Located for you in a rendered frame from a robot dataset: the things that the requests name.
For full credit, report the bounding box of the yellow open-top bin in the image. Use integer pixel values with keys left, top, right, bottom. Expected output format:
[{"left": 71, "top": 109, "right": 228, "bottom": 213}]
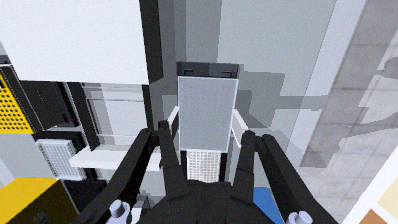
[{"left": 0, "top": 177, "right": 78, "bottom": 224}]

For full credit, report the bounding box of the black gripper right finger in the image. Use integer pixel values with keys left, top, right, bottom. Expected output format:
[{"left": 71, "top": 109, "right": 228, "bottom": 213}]
[{"left": 224, "top": 109, "right": 339, "bottom": 224}]

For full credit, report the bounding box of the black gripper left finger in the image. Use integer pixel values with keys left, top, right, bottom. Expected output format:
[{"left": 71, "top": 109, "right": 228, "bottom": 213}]
[{"left": 71, "top": 106, "right": 197, "bottom": 224}]

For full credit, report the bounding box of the dark grey bench mat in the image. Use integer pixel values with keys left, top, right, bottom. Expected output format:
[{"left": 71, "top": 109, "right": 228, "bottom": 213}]
[{"left": 0, "top": 0, "right": 336, "bottom": 179}]

